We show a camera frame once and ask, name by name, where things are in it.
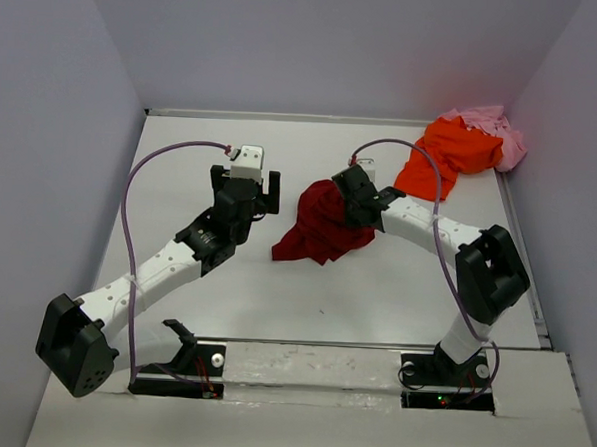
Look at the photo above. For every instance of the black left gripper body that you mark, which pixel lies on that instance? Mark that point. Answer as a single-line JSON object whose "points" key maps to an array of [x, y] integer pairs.
{"points": [[260, 207]]}

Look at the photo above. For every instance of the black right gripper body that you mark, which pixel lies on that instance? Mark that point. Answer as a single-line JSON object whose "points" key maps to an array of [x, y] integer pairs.
{"points": [[351, 213]]}

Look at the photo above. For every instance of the dark red t shirt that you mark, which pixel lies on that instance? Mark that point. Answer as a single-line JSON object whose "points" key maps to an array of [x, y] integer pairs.
{"points": [[320, 232]]}

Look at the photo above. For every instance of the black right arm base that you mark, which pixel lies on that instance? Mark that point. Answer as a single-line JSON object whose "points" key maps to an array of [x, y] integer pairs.
{"points": [[430, 382]]}

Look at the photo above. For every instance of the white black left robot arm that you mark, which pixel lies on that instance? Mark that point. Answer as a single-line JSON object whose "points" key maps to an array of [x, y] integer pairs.
{"points": [[77, 336]]}

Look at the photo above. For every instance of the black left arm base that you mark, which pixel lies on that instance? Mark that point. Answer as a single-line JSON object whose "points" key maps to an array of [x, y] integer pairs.
{"points": [[194, 368]]}

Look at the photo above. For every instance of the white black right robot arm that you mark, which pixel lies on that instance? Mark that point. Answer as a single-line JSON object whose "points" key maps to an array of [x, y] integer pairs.
{"points": [[482, 266]]}

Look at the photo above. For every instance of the orange t shirt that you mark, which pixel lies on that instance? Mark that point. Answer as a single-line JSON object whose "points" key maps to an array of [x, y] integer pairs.
{"points": [[456, 149]]}

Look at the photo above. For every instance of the pink t shirt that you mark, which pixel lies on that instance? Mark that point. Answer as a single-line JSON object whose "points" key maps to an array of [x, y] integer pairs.
{"points": [[492, 121]]}

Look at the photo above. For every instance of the white front board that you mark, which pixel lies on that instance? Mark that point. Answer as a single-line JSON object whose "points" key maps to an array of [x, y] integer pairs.
{"points": [[535, 406]]}

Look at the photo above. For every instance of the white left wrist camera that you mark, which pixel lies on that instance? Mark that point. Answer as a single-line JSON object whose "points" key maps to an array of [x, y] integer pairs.
{"points": [[247, 162]]}

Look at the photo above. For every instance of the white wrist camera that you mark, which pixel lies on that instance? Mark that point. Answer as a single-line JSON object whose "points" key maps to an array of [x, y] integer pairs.
{"points": [[247, 162], [367, 164]]}

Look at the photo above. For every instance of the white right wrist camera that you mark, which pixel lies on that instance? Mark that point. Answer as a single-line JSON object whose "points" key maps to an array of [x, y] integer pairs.
{"points": [[367, 164]]}

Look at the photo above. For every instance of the white rail at table edge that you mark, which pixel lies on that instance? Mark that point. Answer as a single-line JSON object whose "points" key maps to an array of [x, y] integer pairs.
{"points": [[284, 117]]}

